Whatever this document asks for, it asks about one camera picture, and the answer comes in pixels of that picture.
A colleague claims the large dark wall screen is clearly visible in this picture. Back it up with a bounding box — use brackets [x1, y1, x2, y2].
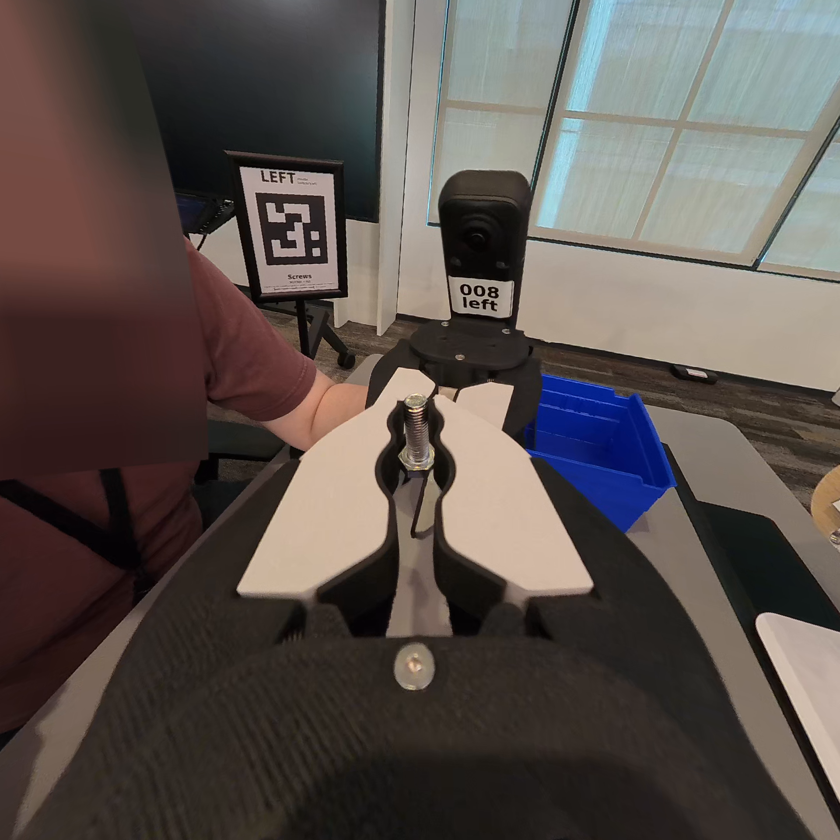
[141, 0, 385, 224]

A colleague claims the black shoulder strap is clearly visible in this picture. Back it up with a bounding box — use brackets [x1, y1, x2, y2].
[0, 467, 148, 592]

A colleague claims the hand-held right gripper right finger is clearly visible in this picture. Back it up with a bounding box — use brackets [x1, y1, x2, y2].
[433, 395, 596, 599]

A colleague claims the silver hex bolt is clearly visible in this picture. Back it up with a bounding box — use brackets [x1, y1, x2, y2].
[403, 392, 429, 454]

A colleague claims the black laptop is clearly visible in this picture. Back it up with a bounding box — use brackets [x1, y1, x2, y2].
[176, 189, 236, 238]

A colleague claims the rounded wooden board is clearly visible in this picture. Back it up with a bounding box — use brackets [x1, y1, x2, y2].
[810, 465, 840, 547]

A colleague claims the person's left forearm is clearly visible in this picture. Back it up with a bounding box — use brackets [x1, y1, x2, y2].
[262, 371, 368, 454]

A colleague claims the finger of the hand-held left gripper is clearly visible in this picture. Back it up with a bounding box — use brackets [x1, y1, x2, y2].
[366, 366, 437, 414]
[454, 382, 517, 434]

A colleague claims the large paned window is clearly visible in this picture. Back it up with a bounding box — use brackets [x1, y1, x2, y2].
[427, 0, 840, 284]

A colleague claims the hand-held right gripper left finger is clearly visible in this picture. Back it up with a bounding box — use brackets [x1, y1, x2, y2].
[236, 395, 400, 601]

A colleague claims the framed code sign on legs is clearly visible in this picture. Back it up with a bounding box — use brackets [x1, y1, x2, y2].
[224, 150, 358, 370]

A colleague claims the blue plastic tray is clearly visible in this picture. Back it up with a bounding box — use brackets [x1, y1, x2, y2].
[525, 374, 678, 534]

